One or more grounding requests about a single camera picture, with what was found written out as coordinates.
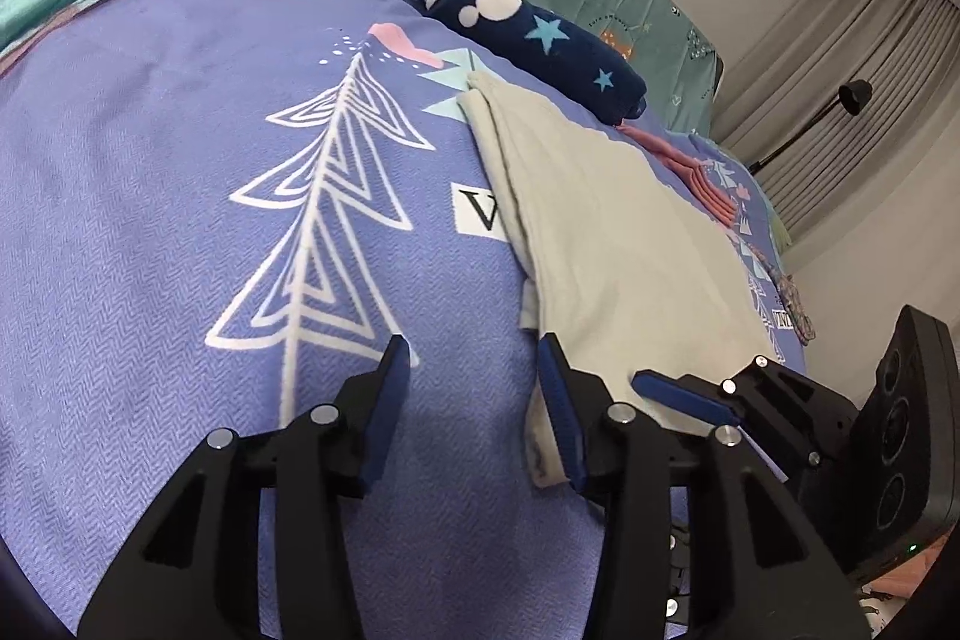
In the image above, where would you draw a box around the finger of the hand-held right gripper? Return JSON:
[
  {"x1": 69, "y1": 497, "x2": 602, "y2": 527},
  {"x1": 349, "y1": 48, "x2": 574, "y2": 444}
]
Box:
[{"x1": 632, "y1": 353, "x2": 860, "y2": 485}]

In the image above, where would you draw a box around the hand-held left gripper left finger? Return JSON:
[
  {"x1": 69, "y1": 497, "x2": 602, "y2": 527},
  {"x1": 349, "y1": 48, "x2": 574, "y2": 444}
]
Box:
[{"x1": 77, "y1": 332, "x2": 412, "y2": 640}]

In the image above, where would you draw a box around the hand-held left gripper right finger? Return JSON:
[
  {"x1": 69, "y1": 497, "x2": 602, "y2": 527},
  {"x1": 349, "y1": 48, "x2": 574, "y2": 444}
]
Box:
[{"x1": 536, "y1": 332, "x2": 875, "y2": 640}]

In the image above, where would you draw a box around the cream long-sleeve sweater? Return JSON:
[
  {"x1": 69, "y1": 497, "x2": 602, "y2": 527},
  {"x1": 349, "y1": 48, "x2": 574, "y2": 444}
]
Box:
[{"x1": 457, "y1": 70, "x2": 807, "y2": 487}]

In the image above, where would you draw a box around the small floral cloth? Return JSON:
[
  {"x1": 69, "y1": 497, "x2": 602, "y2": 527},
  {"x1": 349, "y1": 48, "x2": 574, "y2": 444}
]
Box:
[{"x1": 776, "y1": 271, "x2": 818, "y2": 341}]

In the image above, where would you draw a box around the folded pink garment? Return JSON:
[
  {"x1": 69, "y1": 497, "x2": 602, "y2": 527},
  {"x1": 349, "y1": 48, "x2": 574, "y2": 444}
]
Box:
[{"x1": 619, "y1": 122, "x2": 740, "y2": 229}]

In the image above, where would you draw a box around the white pleated curtain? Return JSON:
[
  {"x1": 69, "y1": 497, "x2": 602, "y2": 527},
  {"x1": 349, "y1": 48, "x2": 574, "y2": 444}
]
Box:
[{"x1": 709, "y1": 0, "x2": 960, "y2": 251}]

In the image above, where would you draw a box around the purple arrow-print bed sheet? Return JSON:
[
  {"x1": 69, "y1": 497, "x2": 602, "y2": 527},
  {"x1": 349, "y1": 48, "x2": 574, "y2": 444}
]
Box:
[{"x1": 0, "y1": 0, "x2": 811, "y2": 640}]

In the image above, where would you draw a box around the black floor lamp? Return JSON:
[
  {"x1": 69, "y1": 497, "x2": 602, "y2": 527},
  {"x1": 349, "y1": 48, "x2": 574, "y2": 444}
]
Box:
[{"x1": 746, "y1": 80, "x2": 875, "y2": 176}]

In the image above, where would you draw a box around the navy star-print garment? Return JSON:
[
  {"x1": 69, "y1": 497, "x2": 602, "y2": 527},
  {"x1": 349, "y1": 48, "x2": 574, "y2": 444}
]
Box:
[{"x1": 401, "y1": 0, "x2": 647, "y2": 125}]

